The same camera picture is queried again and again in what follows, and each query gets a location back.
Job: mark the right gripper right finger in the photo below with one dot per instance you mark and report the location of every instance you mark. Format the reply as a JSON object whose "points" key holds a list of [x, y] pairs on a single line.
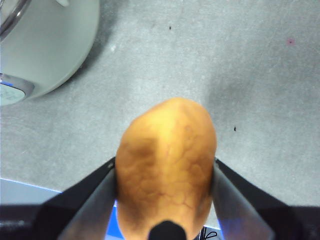
{"points": [[250, 215]]}

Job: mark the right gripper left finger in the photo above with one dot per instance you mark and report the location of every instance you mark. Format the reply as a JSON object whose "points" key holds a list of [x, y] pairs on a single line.
{"points": [[75, 215]]}

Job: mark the orange-brown potato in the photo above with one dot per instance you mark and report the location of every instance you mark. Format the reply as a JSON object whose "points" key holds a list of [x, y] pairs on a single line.
{"points": [[167, 162]]}

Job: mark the pale green electric pot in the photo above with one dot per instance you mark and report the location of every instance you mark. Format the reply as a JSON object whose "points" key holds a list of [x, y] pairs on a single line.
{"points": [[55, 50]]}

